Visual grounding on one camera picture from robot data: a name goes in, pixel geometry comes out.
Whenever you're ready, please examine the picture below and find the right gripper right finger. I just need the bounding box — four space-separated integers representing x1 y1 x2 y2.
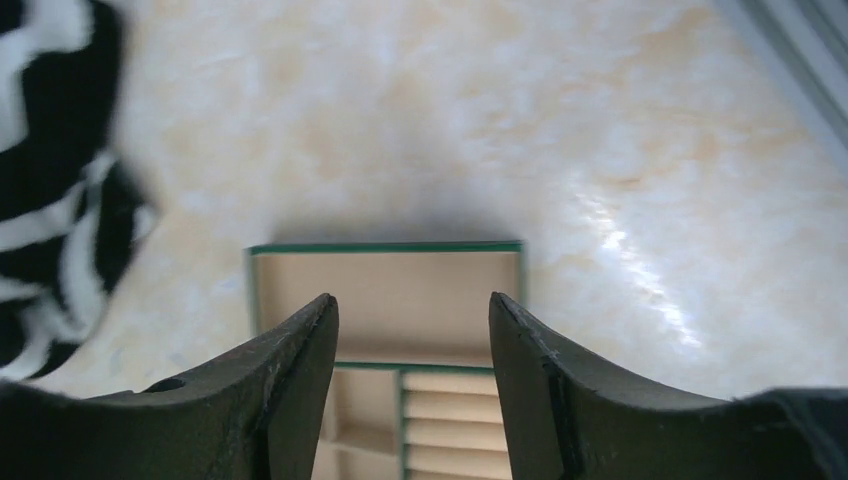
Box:
489 293 847 479

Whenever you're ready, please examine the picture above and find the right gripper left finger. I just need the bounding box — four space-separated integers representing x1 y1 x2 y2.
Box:
1 294 339 479

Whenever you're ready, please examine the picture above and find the zebra pattern cloth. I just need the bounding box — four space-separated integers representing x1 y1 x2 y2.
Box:
1 1 156 381

